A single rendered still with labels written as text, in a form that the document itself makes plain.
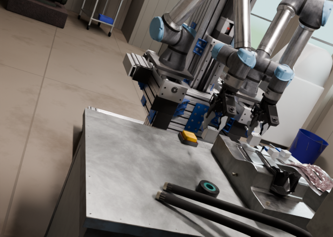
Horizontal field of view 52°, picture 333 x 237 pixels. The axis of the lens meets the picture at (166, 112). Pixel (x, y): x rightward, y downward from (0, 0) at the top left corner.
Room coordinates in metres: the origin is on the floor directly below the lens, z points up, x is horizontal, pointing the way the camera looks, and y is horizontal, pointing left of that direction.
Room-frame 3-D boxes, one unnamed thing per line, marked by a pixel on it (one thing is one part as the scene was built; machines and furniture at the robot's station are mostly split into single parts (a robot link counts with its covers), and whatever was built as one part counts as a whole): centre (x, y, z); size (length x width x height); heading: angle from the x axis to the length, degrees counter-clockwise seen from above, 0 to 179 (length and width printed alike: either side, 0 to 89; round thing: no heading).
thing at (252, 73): (2.06, -0.38, 1.20); 0.13 x 0.12 x 0.14; 78
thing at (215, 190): (1.13, -0.25, 0.82); 0.08 x 0.08 x 0.04
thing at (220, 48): (1.49, -0.14, 1.25); 0.11 x 0.11 x 0.08; 45
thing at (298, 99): (5.03, -1.45, 0.75); 0.79 x 0.68 x 1.50; 114
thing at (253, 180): (1.38, -0.48, 0.87); 0.50 x 0.26 x 0.14; 22
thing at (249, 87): (2.06, -0.38, 1.09); 0.15 x 0.15 x 0.10
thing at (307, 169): (1.59, -0.78, 0.90); 0.26 x 0.18 x 0.08; 39
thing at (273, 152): (1.76, -0.57, 0.85); 0.13 x 0.05 x 0.05; 39
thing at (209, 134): (1.43, -0.19, 0.93); 0.13 x 0.05 x 0.05; 19
